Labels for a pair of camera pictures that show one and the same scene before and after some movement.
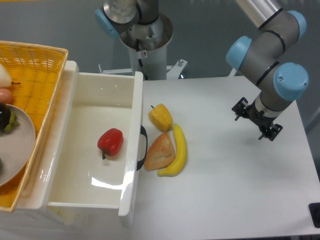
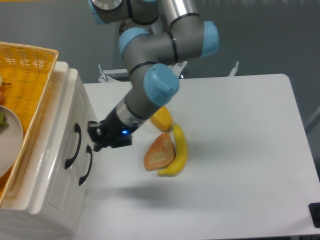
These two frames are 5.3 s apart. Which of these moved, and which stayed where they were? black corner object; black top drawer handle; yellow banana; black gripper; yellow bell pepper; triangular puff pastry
Moved: black gripper; black top drawer handle
Stayed: triangular puff pastry; yellow banana; yellow bell pepper; black corner object
